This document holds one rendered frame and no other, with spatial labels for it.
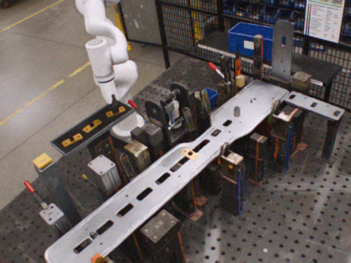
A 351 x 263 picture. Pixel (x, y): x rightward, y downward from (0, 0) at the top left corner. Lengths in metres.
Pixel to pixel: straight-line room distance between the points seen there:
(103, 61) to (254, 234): 0.97
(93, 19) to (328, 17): 1.21
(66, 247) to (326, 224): 1.10
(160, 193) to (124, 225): 0.19
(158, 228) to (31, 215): 0.88
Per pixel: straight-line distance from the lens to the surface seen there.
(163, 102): 1.48
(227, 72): 1.74
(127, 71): 1.75
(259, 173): 1.68
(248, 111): 1.69
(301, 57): 2.10
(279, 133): 1.64
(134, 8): 4.37
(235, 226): 1.59
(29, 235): 1.83
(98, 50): 1.33
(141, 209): 1.31
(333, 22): 1.99
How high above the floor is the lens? 2.02
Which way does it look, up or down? 40 degrees down
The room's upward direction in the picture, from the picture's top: 9 degrees counter-clockwise
